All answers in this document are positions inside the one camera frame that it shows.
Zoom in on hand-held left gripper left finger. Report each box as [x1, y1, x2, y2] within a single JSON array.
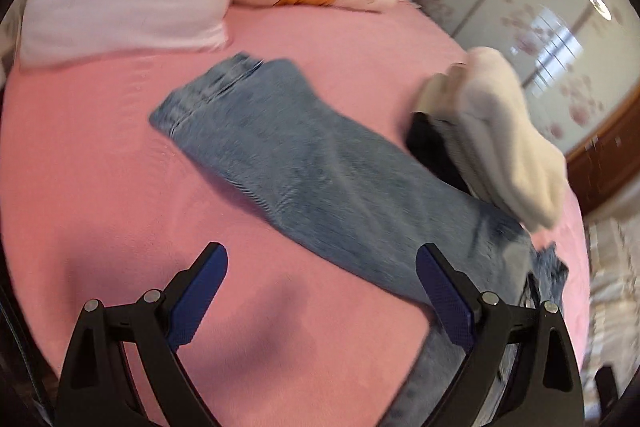
[[54, 242, 229, 427]]

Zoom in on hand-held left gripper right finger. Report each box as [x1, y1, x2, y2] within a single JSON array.
[[416, 243, 586, 427]]

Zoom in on blue denim jeans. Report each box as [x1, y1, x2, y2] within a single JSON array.
[[149, 52, 571, 427]]

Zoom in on stack of folded clothes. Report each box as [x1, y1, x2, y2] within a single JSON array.
[[414, 47, 568, 233]]

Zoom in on pink bed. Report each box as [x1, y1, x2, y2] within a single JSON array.
[[0, 2, 592, 427]]

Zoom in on bed with cream frilled cover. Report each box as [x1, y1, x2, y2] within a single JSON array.
[[582, 207, 640, 388]]

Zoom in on brown wooden door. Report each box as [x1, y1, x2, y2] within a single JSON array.
[[564, 94, 640, 215]]

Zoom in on floral sliding door wardrobe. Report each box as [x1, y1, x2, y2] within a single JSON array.
[[404, 0, 640, 158]]

